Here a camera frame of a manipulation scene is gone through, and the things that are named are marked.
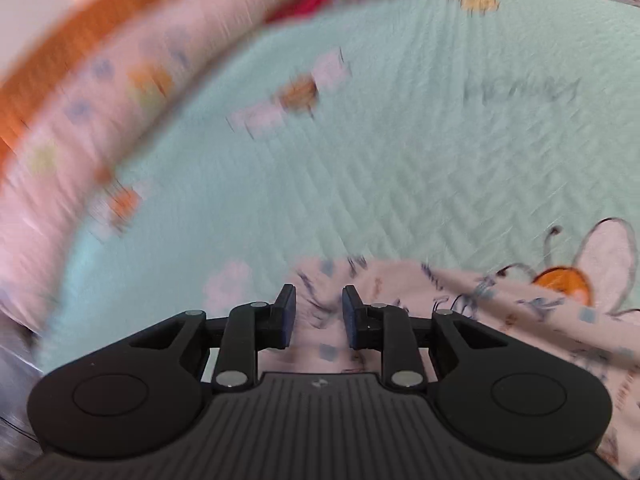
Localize pink printed pillow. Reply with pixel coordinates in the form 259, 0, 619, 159
0, 0, 311, 331

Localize wooden headboard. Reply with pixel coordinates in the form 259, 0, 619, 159
0, 0, 371, 171

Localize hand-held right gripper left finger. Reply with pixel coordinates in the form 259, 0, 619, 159
129, 284, 297, 393

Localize green bee-print quilt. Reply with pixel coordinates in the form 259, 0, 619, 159
37, 0, 640, 376

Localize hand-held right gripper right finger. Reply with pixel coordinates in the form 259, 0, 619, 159
341, 285, 506, 393

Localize white letter-print pajama pants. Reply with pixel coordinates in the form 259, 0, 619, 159
292, 255, 640, 480

